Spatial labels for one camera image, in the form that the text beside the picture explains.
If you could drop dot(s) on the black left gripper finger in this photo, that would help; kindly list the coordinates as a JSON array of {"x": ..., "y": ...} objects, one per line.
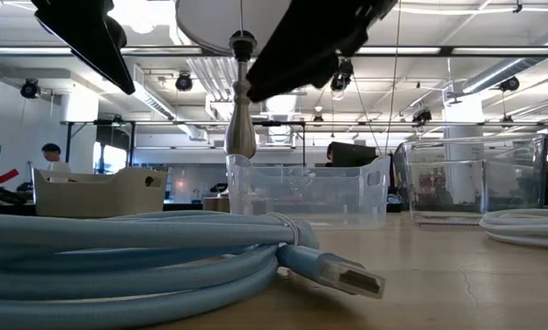
[
  {"x": 81, "y": 32},
  {"x": 119, "y": 32}
]

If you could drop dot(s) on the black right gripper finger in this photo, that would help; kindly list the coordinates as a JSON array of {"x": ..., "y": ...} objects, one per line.
[
  {"x": 326, "y": 75},
  {"x": 292, "y": 55}
]

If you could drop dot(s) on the clear glass container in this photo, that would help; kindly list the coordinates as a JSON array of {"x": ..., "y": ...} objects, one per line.
[{"x": 507, "y": 183}]

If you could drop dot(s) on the black ceiling spotlight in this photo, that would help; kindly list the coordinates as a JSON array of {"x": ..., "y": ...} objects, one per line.
[
  {"x": 345, "y": 75},
  {"x": 510, "y": 84},
  {"x": 422, "y": 115},
  {"x": 183, "y": 81},
  {"x": 29, "y": 88}
]

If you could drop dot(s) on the person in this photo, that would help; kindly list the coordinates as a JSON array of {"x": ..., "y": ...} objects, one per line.
[
  {"x": 329, "y": 152},
  {"x": 51, "y": 153}
]

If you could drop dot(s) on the black computer monitor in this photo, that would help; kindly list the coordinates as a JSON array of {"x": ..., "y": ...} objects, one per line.
[{"x": 354, "y": 155}]

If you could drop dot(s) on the table lamp with silver stem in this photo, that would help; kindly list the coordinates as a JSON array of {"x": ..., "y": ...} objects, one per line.
[{"x": 240, "y": 128}]

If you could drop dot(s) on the clear plastic bin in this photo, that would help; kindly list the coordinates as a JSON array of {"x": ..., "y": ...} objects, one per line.
[{"x": 301, "y": 197}]

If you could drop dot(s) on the white round column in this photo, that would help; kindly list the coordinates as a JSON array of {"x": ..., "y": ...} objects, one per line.
[{"x": 464, "y": 119}]

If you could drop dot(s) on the white plastic bin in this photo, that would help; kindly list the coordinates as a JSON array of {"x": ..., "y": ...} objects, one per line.
[{"x": 95, "y": 197}]

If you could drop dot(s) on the black metal workstation frame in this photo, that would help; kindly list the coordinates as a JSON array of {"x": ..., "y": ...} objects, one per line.
[{"x": 132, "y": 137}]

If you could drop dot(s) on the silver ventilation duct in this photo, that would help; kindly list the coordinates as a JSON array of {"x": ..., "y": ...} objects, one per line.
[{"x": 507, "y": 69}]

